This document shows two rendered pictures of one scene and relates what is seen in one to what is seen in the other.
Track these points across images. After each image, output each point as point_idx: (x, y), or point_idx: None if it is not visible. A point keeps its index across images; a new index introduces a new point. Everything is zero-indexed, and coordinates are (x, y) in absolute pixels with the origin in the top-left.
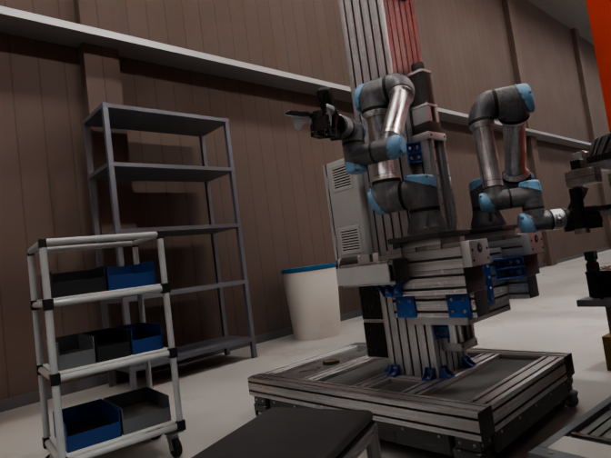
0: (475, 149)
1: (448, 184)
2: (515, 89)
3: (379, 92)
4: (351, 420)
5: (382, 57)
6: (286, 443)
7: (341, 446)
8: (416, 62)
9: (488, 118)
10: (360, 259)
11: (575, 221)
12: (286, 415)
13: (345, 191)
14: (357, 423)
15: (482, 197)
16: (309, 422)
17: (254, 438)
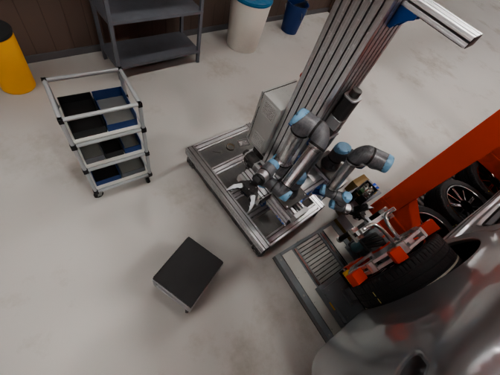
0: (339, 169)
1: (321, 154)
2: (382, 164)
3: (306, 133)
4: (213, 268)
5: (335, 77)
6: (188, 280)
7: (205, 287)
8: (363, 74)
9: (357, 165)
10: (254, 166)
11: (340, 238)
12: (193, 251)
13: (266, 119)
14: (215, 272)
15: (322, 190)
16: (199, 263)
17: (178, 269)
